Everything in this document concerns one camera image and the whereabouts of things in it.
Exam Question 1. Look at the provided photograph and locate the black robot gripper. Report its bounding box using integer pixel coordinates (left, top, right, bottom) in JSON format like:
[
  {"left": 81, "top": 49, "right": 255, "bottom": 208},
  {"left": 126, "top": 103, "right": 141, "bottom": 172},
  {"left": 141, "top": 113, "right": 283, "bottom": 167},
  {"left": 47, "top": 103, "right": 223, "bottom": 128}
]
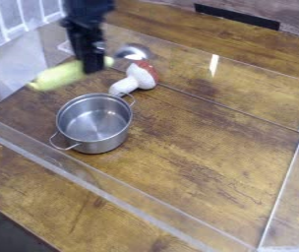
[{"left": 61, "top": 0, "right": 114, "bottom": 74}]

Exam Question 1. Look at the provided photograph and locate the stainless steel pot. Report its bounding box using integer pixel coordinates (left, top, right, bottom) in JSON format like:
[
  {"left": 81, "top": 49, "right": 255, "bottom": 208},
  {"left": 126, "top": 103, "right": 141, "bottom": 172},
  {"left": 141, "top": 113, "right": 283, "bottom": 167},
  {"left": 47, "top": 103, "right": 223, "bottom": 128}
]
[{"left": 49, "top": 93, "right": 134, "bottom": 155}]

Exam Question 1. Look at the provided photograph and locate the toy mushroom red cap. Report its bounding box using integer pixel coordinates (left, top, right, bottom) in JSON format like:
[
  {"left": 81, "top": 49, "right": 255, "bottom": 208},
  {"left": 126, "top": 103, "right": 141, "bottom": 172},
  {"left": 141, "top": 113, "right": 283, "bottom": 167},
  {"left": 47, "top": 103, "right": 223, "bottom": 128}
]
[{"left": 109, "top": 60, "right": 158, "bottom": 95}]

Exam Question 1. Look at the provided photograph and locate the black strip on table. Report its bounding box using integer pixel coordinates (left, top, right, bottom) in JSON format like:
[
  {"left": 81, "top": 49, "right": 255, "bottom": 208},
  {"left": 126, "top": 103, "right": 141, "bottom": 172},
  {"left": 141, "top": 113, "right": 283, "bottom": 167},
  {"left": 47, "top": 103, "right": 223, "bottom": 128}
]
[{"left": 193, "top": 3, "right": 280, "bottom": 31}]

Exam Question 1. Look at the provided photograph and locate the clear acrylic enclosure wall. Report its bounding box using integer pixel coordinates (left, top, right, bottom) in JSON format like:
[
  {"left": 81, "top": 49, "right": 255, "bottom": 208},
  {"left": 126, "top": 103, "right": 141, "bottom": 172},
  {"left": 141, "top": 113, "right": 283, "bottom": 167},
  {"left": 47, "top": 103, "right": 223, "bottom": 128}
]
[{"left": 0, "top": 0, "right": 299, "bottom": 252}]

